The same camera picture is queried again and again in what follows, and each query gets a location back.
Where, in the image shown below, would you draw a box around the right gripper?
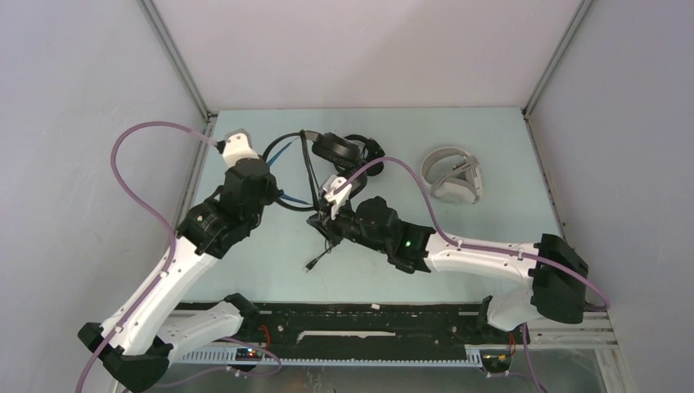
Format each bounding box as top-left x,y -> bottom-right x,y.
307,197 -> 390,255

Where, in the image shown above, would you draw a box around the blue black headphones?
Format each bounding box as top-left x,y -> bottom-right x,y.
263,129 -> 365,213

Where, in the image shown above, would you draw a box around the white headphones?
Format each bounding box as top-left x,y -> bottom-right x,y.
420,147 -> 483,204

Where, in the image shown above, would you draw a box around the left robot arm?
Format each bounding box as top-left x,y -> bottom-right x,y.
78,158 -> 279,392

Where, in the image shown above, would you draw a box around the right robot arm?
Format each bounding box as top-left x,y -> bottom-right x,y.
307,196 -> 588,342

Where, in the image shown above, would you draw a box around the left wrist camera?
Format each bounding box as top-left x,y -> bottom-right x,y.
215,129 -> 260,169

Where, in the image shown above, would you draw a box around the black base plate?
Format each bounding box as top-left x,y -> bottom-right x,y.
207,292 -> 530,362

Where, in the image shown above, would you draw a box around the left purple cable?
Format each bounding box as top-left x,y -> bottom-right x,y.
74,120 -> 223,393

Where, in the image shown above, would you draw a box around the white cable duct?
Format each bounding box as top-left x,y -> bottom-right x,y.
174,346 -> 482,368

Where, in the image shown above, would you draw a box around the aluminium frame rail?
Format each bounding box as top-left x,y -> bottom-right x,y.
137,0 -> 215,224

